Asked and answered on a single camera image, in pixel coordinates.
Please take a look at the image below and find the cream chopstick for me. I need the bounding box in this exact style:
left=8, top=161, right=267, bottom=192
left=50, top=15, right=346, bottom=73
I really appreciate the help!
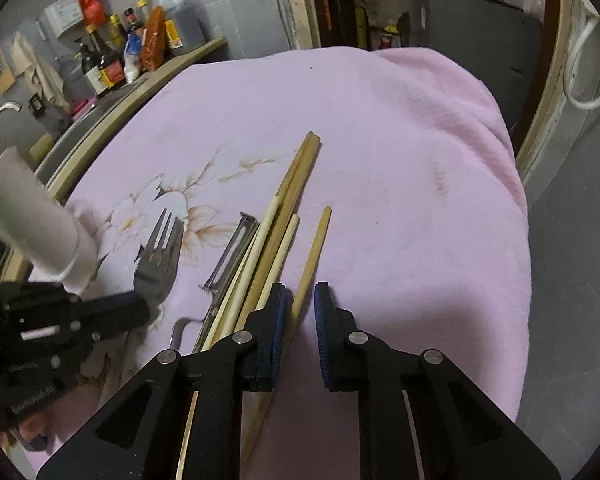
left=255, top=213, right=301, bottom=311
left=176, top=227, right=261, bottom=480
left=199, top=196, right=283, bottom=353

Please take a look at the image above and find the person's left hand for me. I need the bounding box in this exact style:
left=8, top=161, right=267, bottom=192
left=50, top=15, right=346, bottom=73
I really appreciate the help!
left=2, top=402, right=76, bottom=456

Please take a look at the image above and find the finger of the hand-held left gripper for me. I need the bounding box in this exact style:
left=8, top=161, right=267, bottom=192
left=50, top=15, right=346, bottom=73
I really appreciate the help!
left=75, top=291, right=152, bottom=339

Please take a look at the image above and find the red plastic bag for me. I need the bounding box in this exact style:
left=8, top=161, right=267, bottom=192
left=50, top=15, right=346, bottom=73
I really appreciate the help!
left=77, top=0, right=105, bottom=26

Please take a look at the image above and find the white blue packet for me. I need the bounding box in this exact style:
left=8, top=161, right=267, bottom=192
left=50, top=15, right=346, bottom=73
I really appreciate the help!
left=124, top=30, right=147, bottom=83

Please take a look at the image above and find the hanging cloth rag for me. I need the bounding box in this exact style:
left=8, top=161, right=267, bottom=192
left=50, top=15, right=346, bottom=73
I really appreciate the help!
left=11, top=32, right=68, bottom=111

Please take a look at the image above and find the white power strip with cables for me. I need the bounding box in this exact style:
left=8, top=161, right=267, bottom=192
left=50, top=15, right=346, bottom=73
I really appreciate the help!
left=562, top=20, right=600, bottom=110

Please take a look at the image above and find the pale bamboo chopstick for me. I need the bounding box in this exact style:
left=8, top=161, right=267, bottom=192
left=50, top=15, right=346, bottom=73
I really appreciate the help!
left=240, top=206, right=332, bottom=463

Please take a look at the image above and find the kitchen counter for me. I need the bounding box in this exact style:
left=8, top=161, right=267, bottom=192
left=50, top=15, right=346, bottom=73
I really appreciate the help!
left=35, top=37, right=228, bottom=196

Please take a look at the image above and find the brown wooden chopstick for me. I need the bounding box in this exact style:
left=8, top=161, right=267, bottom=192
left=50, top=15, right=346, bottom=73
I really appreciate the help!
left=240, top=134, right=322, bottom=321
left=230, top=131, right=315, bottom=335

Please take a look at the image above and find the small dark glass bottle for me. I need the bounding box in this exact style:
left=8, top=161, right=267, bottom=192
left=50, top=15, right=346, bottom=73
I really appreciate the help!
left=75, top=40, right=98, bottom=88

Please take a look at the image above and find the white box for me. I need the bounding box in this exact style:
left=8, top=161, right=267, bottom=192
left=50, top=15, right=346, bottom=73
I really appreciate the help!
left=39, top=0, right=83, bottom=36

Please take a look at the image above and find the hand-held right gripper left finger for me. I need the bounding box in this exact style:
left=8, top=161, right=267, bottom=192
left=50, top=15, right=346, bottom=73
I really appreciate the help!
left=36, top=282, right=287, bottom=480

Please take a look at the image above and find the yellow capped bottle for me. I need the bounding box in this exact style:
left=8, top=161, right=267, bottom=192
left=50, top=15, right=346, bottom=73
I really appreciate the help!
left=107, top=14, right=127, bottom=47

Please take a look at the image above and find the metal peeler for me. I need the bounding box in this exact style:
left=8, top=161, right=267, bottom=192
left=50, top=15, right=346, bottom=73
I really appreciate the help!
left=170, top=213, right=260, bottom=356

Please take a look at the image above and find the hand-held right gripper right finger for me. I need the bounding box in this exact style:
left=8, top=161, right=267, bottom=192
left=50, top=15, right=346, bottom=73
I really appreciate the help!
left=314, top=281, right=563, bottom=480

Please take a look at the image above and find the grey cabinet board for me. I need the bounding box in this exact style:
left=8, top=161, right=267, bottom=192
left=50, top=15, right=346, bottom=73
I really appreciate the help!
left=427, top=0, right=543, bottom=121

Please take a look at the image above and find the dark soy sauce bottle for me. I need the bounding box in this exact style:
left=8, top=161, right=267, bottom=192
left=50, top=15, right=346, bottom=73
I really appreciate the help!
left=84, top=25, right=127, bottom=98

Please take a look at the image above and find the white plastic tube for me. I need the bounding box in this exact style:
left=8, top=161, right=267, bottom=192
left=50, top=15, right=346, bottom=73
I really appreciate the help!
left=0, top=146, right=101, bottom=295

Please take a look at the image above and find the orange brown packet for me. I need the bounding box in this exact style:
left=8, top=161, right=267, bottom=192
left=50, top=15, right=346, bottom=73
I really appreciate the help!
left=141, top=6, right=168, bottom=72

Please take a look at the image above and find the metal fork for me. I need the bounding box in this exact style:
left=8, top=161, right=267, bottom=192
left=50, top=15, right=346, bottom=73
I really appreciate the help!
left=132, top=207, right=187, bottom=317

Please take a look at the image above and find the pink floral blanket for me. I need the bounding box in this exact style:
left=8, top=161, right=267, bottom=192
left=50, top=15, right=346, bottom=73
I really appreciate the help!
left=25, top=46, right=531, bottom=480

